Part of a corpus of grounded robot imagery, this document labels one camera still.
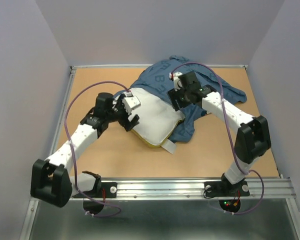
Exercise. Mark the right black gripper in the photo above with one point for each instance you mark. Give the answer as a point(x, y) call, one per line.
point(173, 95)

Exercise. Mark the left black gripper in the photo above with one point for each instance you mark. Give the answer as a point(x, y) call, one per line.
point(125, 123)

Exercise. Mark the white pillow yellow edge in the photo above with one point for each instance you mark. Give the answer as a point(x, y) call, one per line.
point(157, 120)

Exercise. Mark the blue lettered pillowcase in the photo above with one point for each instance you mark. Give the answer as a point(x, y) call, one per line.
point(156, 80)

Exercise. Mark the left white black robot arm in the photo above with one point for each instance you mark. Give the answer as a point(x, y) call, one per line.
point(50, 180)

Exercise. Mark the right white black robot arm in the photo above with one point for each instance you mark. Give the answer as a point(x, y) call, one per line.
point(252, 133)

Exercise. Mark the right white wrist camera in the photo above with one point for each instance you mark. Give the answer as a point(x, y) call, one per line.
point(175, 78)

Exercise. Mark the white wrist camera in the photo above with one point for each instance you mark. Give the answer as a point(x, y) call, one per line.
point(175, 78)
point(130, 102)

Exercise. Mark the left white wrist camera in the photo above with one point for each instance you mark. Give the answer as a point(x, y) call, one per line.
point(130, 102)

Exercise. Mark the aluminium mounting rail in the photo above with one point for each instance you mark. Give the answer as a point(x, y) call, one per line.
point(152, 189)

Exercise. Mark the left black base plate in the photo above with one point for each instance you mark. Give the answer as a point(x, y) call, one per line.
point(107, 190)

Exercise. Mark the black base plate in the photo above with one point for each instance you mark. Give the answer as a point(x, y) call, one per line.
point(107, 190)
point(222, 189)

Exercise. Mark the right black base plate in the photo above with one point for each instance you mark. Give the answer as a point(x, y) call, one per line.
point(222, 189)

